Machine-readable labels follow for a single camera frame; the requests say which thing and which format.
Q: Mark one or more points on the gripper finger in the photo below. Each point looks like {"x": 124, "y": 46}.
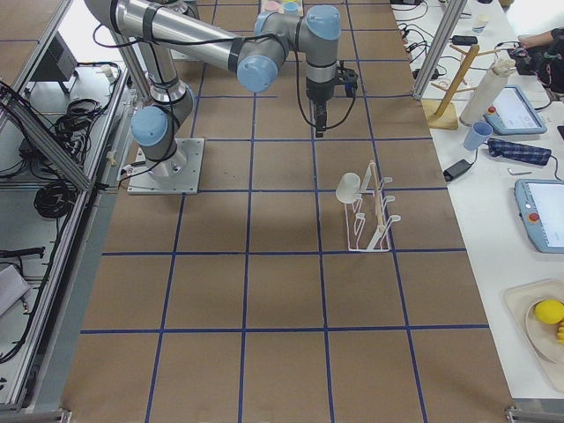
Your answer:
{"x": 323, "y": 118}
{"x": 317, "y": 114}

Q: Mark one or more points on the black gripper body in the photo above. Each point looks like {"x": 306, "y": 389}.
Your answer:
{"x": 316, "y": 91}

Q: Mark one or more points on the white plastic cup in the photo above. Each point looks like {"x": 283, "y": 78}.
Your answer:
{"x": 348, "y": 189}

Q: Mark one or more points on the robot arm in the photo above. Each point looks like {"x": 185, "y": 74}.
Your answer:
{"x": 161, "y": 29}

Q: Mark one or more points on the blue plastic cup far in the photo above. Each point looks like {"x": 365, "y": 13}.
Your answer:
{"x": 291, "y": 7}

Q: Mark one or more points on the beige cup tray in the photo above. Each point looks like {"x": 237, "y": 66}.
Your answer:
{"x": 281, "y": 6}

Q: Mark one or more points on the pink plastic cup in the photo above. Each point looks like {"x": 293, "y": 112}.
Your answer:
{"x": 271, "y": 5}

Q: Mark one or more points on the light blue cup on desk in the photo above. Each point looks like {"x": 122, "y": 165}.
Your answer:
{"x": 478, "y": 134}

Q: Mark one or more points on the paper cup on desk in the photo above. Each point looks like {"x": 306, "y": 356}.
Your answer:
{"x": 480, "y": 22}

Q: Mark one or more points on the black power adapter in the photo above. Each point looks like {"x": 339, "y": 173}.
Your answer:
{"x": 456, "y": 170}

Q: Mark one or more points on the cream thermos bottle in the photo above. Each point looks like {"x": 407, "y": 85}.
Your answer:
{"x": 489, "y": 88}

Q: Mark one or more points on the teach pendant upper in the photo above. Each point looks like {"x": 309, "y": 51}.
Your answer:
{"x": 513, "y": 114}

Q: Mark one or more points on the teach pendant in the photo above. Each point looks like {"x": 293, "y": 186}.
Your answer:
{"x": 540, "y": 205}
{"x": 513, "y": 114}

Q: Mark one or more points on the blue plaid umbrella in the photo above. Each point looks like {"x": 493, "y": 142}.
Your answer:
{"x": 518, "y": 152}

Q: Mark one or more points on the teach pendant lower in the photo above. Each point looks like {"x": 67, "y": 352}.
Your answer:
{"x": 540, "y": 205}

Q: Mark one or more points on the beige tray with fruit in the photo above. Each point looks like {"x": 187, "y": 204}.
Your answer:
{"x": 541, "y": 337}

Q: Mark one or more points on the yellow lemon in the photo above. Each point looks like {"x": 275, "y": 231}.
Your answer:
{"x": 549, "y": 311}

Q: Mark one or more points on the white wire cup rack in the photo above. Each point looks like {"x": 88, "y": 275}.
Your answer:
{"x": 368, "y": 223}

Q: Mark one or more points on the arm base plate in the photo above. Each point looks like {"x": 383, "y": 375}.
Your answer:
{"x": 185, "y": 172}

